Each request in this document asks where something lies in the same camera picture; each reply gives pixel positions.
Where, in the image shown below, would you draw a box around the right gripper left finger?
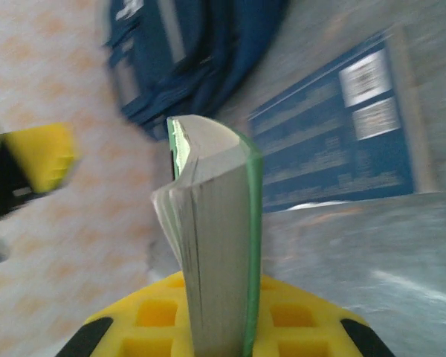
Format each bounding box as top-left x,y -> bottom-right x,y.
55,271 -> 194,357

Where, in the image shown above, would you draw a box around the navy blue backpack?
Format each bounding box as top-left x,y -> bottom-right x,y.
103,0 -> 294,141

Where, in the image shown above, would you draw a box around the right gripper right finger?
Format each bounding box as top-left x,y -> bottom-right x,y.
252,274 -> 395,357

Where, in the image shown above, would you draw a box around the green notebook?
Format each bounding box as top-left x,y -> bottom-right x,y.
150,114 -> 265,357

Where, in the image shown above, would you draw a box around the dark blue book QR codes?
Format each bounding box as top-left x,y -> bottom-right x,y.
247,33 -> 417,213

